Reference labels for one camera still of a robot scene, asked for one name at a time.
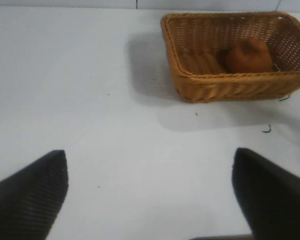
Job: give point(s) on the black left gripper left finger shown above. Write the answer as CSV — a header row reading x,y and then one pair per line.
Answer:
x,y
27,200

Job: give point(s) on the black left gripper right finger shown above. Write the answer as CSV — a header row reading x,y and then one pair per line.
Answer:
x,y
272,197

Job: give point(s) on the bumpy orange fruit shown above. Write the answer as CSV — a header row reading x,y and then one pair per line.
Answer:
x,y
247,58

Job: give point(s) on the brown woven wicker basket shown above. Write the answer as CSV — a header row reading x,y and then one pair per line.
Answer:
x,y
240,82

